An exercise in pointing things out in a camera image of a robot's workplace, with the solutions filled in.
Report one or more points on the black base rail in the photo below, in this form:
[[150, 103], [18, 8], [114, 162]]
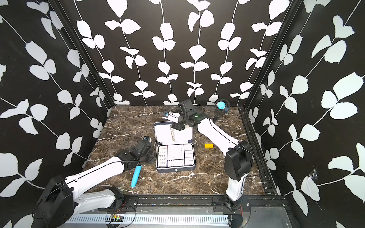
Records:
[[219, 203]]

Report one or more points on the cyan ball on tripod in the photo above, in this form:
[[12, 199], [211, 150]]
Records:
[[223, 106]]

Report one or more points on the small circuit board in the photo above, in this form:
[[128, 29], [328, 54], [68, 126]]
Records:
[[116, 218]]

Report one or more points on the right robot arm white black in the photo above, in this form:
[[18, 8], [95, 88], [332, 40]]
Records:
[[238, 157]]

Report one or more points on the black mini tripod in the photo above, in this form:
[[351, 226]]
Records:
[[217, 115]]

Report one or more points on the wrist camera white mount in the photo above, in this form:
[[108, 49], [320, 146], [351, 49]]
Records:
[[147, 138], [174, 117]]

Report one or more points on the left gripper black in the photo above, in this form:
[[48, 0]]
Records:
[[152, 154]]

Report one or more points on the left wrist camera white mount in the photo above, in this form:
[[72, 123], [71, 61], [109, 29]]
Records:
[[147, 138]]

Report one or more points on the yellow block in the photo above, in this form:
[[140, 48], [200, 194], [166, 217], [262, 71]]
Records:
[[208, 146]]

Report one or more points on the white perforated cable tray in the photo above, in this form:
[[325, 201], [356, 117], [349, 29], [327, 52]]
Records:
[[155, 219]]

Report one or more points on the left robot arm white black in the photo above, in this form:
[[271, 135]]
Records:
[[67, 197]]

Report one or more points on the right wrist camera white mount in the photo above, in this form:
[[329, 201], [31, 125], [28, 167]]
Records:
[[174, 117]]

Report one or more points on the cyan marker pen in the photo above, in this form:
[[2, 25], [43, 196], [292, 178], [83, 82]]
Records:
[[136, 176]]

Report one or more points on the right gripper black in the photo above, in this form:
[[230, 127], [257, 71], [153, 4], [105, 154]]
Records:
[[177, 127]]

